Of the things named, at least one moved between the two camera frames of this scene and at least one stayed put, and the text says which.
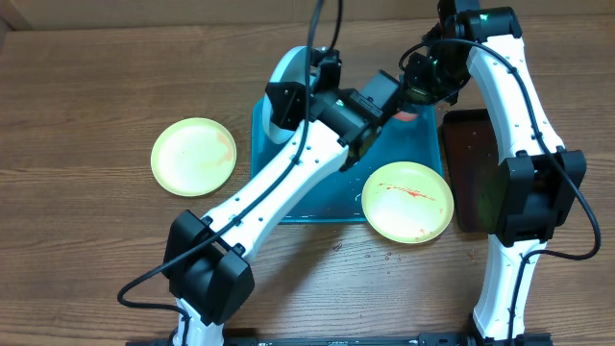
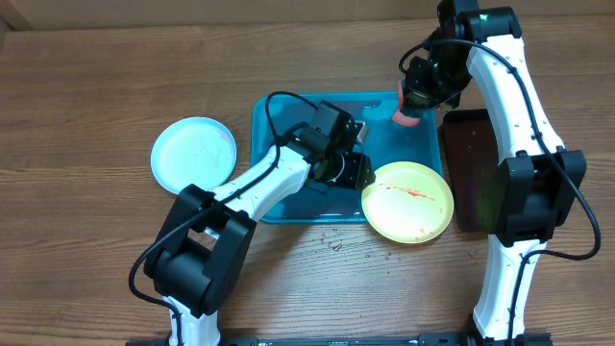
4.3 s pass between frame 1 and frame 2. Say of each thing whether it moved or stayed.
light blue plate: moved
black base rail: stayed
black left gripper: moved
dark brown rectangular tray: stayed
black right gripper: stayed
